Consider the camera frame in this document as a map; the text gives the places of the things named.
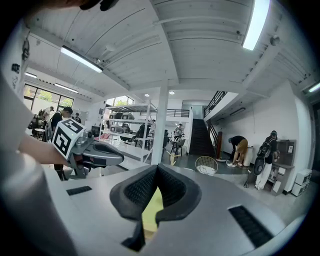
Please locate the long ceiling light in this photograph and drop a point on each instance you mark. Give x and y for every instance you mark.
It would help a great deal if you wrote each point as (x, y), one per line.
(81, 59)
(31, 75)
(314, 87)
(66, 88)

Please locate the black-framed window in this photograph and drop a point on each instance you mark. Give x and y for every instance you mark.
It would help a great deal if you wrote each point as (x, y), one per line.
(47, 96)

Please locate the white cylindrical bin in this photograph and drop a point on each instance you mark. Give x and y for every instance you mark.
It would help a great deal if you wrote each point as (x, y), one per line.
(248, 156)

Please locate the white box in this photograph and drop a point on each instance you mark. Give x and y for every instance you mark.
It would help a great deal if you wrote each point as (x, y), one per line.
(304, 177)
(300, 190)

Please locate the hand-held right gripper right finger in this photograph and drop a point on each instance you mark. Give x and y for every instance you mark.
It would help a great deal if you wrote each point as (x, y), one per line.
(180, 195)

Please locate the brown cabinet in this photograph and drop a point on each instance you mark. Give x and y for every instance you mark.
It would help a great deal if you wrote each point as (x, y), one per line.
(285, 152)

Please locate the dark staircase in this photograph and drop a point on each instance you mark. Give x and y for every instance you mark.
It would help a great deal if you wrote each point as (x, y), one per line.
(200, 137)

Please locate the person's left forearm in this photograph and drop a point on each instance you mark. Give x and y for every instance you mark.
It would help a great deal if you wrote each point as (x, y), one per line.
(40, 151)

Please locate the wide ceiling light panel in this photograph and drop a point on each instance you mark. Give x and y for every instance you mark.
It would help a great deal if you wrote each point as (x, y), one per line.
(256, 25)

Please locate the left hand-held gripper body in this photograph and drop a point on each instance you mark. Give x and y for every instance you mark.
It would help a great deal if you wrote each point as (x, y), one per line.
(65, 140)

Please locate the wooden stand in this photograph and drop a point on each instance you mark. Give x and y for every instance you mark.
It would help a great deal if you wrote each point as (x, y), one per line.
(172, 158)

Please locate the white metal shelving rack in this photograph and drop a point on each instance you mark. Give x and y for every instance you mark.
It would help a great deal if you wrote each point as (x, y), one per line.
(140, 108)

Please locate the black stair railing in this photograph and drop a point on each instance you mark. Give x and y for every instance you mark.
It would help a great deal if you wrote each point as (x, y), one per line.
(215, 101)

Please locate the black balcony railing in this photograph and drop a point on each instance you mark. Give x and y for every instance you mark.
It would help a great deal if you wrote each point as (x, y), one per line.
(177, 113)

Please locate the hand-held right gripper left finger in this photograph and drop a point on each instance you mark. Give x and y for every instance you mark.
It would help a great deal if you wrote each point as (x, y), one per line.
(130, 197)

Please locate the black head-worn camera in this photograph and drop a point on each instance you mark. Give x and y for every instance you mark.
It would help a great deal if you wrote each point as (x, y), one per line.
(107, 4)

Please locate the person's white printed shirt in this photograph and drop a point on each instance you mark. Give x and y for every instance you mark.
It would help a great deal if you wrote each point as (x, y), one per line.
(12, 115)

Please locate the grey chair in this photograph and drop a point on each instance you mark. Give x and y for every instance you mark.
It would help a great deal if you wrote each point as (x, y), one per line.
(180, 145)

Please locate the white pillar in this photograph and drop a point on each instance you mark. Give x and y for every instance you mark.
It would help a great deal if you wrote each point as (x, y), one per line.
(160, 125)

